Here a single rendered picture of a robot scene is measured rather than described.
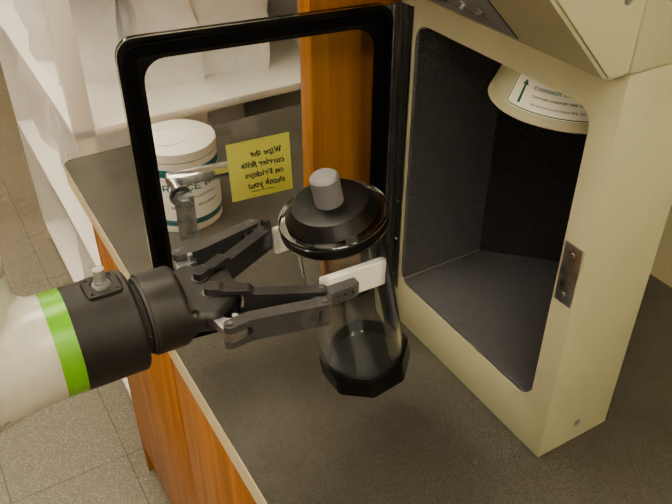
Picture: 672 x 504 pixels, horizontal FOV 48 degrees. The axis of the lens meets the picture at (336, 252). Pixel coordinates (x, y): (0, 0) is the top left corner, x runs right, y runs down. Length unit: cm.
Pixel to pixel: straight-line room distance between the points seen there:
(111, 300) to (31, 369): 8
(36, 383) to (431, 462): 47
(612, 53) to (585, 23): 5
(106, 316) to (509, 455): 51
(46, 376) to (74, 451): 162
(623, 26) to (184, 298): 41
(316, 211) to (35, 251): 240
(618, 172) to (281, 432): 49
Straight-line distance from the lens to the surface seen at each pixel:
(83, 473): 219
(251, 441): 93
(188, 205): 85
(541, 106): 77
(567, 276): 77
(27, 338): 63
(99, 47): 190
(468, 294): 102
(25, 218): 326
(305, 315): 66
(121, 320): 64
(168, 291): 66
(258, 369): 101
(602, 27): 61
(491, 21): 70
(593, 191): 71
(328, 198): 69
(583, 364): 86
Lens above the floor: 164
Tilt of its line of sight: 36 degrees down
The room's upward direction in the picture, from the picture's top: straight up
